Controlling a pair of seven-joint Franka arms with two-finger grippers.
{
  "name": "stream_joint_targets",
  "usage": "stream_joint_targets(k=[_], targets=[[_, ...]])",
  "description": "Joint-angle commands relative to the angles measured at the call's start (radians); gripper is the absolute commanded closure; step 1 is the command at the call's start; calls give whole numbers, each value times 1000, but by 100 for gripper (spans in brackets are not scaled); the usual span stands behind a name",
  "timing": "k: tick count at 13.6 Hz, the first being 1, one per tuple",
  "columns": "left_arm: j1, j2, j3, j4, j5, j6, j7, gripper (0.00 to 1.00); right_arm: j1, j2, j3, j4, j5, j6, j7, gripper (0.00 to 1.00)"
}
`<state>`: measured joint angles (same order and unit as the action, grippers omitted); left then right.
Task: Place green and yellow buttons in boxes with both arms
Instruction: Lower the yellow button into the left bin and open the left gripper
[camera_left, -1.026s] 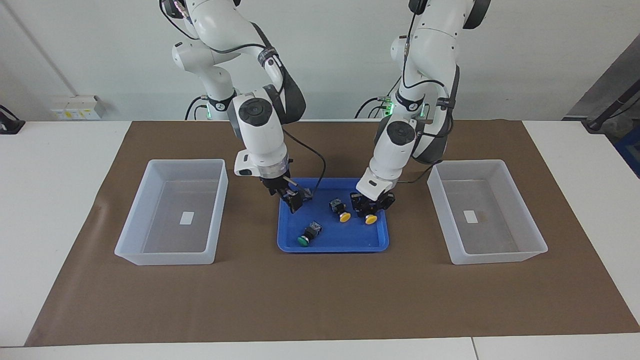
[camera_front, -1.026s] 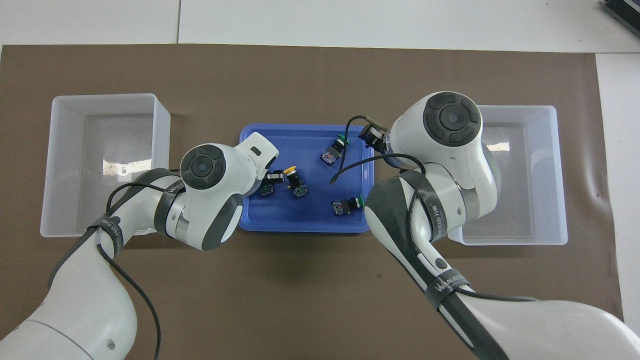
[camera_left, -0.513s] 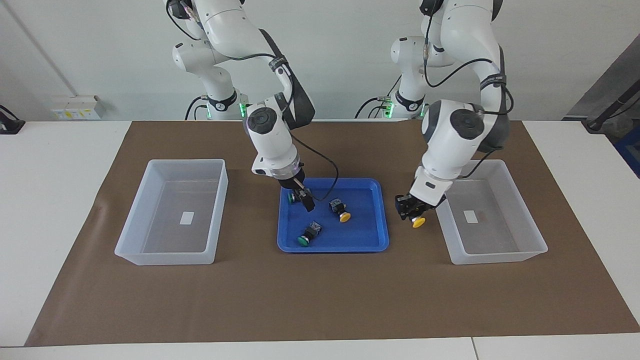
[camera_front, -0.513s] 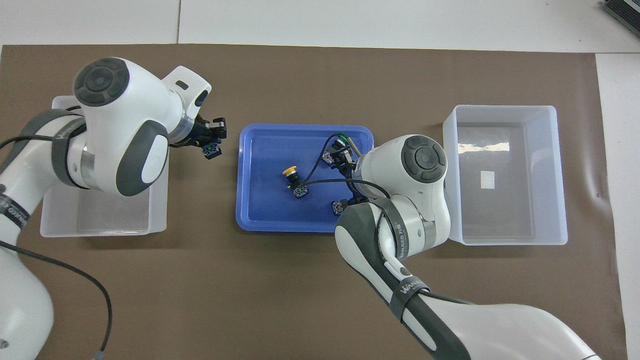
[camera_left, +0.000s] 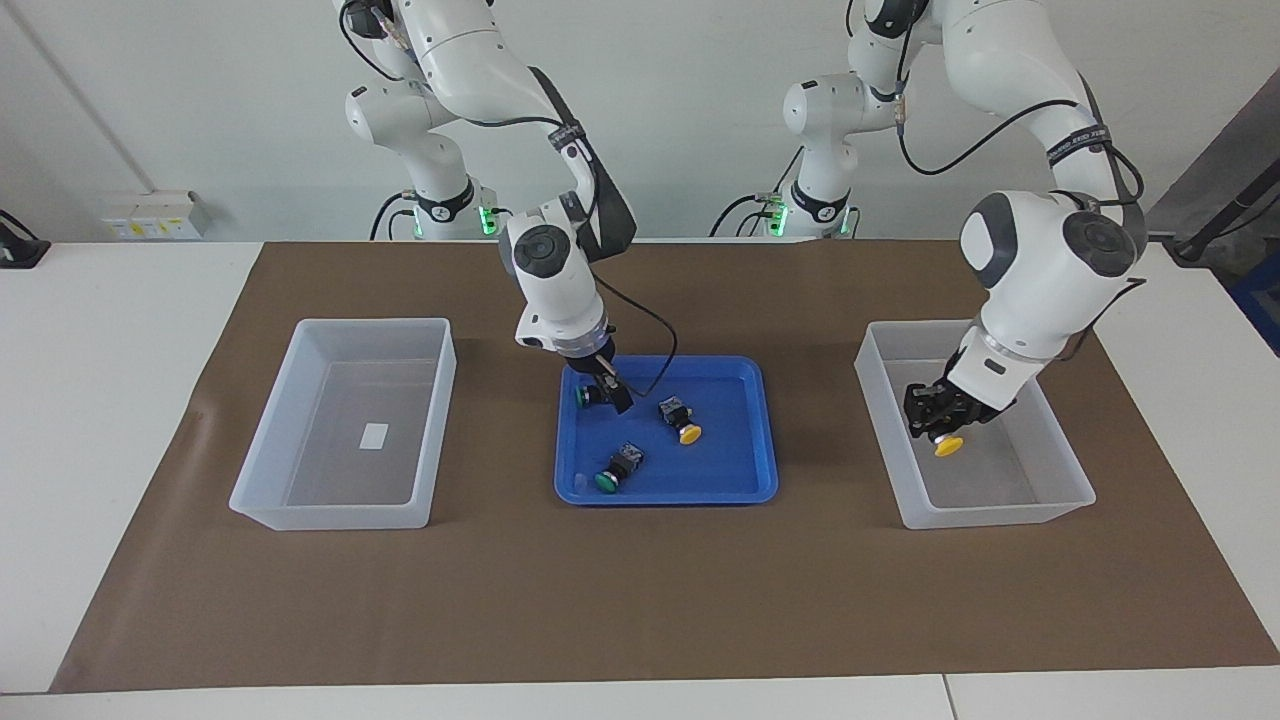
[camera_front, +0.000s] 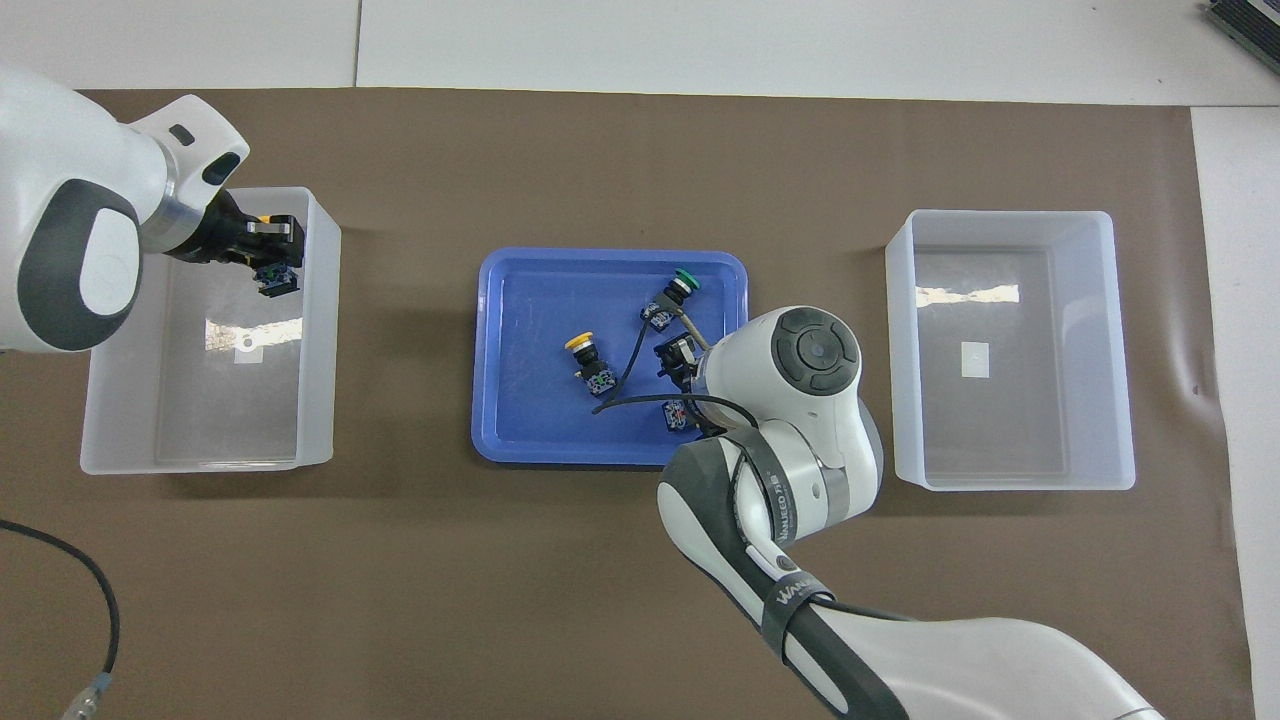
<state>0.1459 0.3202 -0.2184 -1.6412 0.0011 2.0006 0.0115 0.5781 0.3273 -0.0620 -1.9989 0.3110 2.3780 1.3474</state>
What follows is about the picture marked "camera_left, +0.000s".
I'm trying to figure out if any translucent white plastic box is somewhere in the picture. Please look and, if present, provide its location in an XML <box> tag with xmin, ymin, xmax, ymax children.
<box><xmin>855</xmin><ymin>320</ymin><xmax>1098</xmax><ymax>531</ymax></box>
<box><xmin>229</xmin><ymin>318</ymin><xmax>459</xmax><ymax>532</ymax></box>

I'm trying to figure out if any blue plastic tray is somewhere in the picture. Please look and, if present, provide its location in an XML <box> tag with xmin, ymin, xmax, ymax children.
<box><xmin>554</xmin><ymin>355</ymin><xmax>780</xmax><ymax>506</ymax></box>

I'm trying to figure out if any brown table mat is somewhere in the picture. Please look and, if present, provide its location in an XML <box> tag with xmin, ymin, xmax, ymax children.
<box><xmin>50</xmin><ymin>240</ymin><xmax>1280</xmax><ymax>695</ymax></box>

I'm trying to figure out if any blue crate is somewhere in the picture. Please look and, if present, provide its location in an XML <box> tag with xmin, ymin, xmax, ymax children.
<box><xmin>1232</xmin><ymin>253</ymin><xmax>1280</xmax><ymax>357</ymax></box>

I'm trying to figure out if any black metal stand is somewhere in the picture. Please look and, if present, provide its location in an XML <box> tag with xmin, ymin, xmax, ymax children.
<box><xmin>1168</xmin><ymin>163</ymin><xmax>1280</xmax><ymax>265</ymax></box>

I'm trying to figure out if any black desk object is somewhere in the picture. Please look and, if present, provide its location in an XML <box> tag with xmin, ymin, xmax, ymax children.
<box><xmin>0</xmin><ymin>209</ymin><xmax>52</xmax><ymax>270</ymax></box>

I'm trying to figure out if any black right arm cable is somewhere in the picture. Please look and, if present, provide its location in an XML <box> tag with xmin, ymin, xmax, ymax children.
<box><xmin>338</xmin><ymin>0</ymin><xmax>678</xmax><ymax>398</ymax></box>

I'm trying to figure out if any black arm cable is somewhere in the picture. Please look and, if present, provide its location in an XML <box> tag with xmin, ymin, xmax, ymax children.
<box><xmin>896</xmin><ymin>55</ymin><xmax>1147</xmax><ymax>237</ymax></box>
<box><xmin>338</xmin><ymin>0</ymin><xmax>678</xmax><ymax>398</ymax></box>

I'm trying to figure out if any black base cable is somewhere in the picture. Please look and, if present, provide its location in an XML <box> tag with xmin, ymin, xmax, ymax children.
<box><xmin>369</xmin><ymin>190</ymin><xmax>421</xmax><ymax>242</ymax></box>
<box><xmin>708</xmin><ymin>147</ymin><xmax>807</xmax><ymax>240</ymax></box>

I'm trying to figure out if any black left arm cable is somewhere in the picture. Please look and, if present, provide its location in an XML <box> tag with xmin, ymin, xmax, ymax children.
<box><xmin>896</xmin><ymin>55</ymin><xmax>1147</xmax><ymax>237</ymax></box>

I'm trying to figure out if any white wall socket box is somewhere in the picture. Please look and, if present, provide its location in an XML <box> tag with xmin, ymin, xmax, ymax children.
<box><xmin>100</xmin><ymin>191</ymin><xmax>214</xmax><ymax>242</ymax></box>

